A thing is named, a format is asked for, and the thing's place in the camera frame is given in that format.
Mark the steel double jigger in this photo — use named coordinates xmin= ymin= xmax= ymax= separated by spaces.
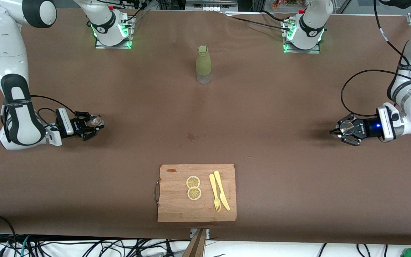
xmin=339 ymin=121 xmax=355 ymax=136

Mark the clear glass beaker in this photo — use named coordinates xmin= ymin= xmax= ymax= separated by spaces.
xmin=86 ymin=115 xmax=105 ymax=128

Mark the wooden cutting board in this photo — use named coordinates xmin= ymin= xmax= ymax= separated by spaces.
xmin=154 ymin=164 xmax=237 ymax=223

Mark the green sleeved glass bottle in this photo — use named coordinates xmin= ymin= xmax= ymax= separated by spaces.
xmin=196 ymin=45 xmax=212 ymax=85

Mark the yellow plastic fork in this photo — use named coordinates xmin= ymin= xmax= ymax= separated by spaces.
xmin=209 ymin=173 xmax=222 ymax=212

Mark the yellow plastic knife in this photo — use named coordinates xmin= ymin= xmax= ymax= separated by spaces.
xmin=214 ymin=170 xmax=231 ymax=211

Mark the grey power strip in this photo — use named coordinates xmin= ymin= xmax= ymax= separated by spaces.
xmin=186 ymin=0 xmax=238 ymax=11

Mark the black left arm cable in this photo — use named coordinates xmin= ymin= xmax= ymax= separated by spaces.
xmin=340 ymin=0 xmax=411 ymax=117

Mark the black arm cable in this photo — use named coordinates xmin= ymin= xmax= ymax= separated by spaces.
xmin=340 ymin=0 xmax=411 ymax=117
xmin=30 ymin=95 xmax=77 ymax=126

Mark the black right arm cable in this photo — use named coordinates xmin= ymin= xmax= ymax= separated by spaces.
xmin=30 ymin=95 xmax=77 ymax=126

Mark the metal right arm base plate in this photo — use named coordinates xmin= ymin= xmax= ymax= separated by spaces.
xmin=95 ymin=16 xmax=135 ymax=50

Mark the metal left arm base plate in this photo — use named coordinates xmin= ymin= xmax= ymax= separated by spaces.
xmin=280 ymin=19 xmax=322 ymax=54

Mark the black base power cable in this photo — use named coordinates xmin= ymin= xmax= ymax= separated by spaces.
xmin=122 ymin=0 xmax=149 ymax=27
xmin=223 ymin=13 xmax=295 ymax=32

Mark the teal floor cable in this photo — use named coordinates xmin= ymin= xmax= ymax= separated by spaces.
xmin=21 ymin=235 xmax=31 ymax=257

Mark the metal post bracket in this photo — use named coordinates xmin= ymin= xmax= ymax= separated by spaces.
xmin=190 ymin=228 xmax=210 ymax=240

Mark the wooden camera post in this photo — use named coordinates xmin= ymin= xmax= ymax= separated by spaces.
xmin=182 ymin=229 xmax=208 ymax=257

